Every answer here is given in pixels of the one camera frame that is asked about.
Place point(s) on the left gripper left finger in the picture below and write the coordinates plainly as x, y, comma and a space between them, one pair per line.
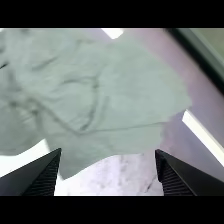
36, 178

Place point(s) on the light grey garment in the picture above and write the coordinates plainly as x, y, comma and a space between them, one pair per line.
100, 93

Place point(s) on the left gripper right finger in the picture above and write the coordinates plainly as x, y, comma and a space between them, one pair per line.
186, 178

